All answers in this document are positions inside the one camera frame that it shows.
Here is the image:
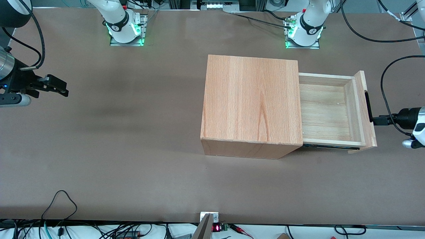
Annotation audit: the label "wooden drawer with black handle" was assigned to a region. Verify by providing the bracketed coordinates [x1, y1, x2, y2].
[298, 70, 378, 154]

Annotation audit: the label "small metal mounting bracket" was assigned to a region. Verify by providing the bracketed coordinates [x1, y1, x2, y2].
[200, 211, 220, 224]

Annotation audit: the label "right wrist grey camera box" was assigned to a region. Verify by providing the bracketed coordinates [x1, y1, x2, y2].
[0, 94, 32, 108]

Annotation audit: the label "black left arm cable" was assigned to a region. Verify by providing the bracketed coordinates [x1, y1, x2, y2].
[380, 55, 425, 136]

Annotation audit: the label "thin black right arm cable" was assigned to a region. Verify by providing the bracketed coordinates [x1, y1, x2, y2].
[2, 27, 42, 65]

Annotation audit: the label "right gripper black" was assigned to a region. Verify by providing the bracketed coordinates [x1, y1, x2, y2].
[0, 65, 69, 98]

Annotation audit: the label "wooden drawer cabinet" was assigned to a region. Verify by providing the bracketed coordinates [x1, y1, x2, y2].
[200, 54, 303, 160]

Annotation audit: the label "black overhead cable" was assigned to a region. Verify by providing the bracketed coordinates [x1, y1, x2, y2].
[339, 6, 425, 43]

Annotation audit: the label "orange black device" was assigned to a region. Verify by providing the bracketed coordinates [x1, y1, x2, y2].
[114, 230, 140, 239]

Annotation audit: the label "short black table cable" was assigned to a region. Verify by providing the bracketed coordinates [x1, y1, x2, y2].
[262, 10, 290, 21]

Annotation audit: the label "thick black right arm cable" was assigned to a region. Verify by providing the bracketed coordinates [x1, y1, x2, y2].
[24, 0, 46, 69]

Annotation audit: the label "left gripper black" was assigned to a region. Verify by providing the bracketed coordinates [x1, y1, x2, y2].
[370, 108, 419, 131]

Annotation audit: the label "long black table cable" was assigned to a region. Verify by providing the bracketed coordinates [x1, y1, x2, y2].
[230, 13, 295, 30]

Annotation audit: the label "black metal drawer handle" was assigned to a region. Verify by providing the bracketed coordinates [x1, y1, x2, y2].
[364, 91, 374, 123]

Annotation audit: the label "black looped cable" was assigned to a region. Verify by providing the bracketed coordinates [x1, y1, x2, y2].
[41, 190, 78, 222]

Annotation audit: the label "tan mounting bar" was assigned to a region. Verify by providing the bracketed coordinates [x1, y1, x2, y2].
[192, 213, 214, 239]

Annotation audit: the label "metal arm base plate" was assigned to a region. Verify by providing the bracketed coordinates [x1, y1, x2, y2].
[110, 13, 147, 47]
[284, 17, 321, 49]

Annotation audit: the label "red clip test leads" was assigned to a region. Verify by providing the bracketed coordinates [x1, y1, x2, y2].
[229, 224, 254, 239]

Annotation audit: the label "white power strip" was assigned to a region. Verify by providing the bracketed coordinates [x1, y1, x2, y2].
[198, 0, 240, 11]

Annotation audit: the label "black coiled cable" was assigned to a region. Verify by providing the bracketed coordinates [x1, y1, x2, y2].
[334, 225, 367, 236]

